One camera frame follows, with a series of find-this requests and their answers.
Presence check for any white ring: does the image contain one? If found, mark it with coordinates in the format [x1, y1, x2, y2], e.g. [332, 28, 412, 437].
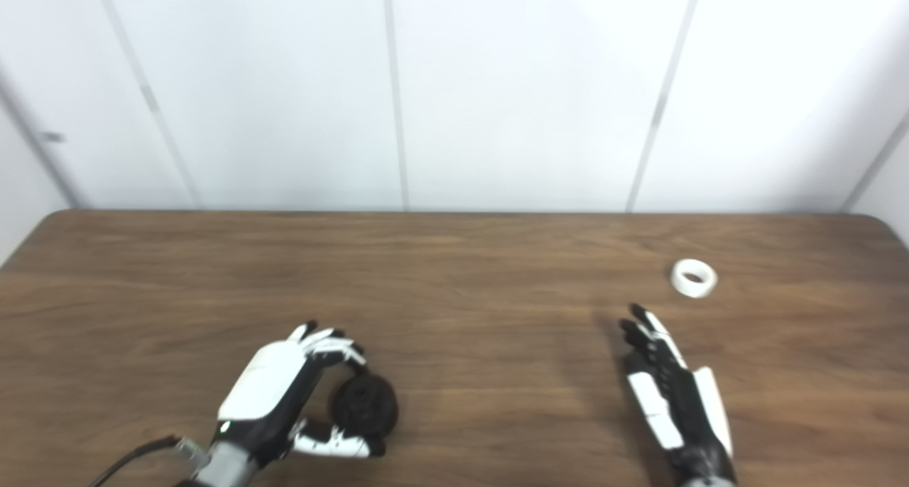
[670, 258, 718, 299]

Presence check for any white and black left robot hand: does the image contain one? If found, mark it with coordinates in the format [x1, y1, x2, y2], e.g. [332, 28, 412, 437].
[217, 321, 388, 467]

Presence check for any grey wall corner post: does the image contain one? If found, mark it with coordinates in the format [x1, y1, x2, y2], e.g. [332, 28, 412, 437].
[0, 65, 80, 212]

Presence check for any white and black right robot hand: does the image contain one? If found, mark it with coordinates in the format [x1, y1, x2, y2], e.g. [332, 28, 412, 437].
[618, 303, 736, 483]

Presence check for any round black part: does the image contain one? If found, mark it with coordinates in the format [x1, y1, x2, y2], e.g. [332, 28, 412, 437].
[328, 372, 399, 439]

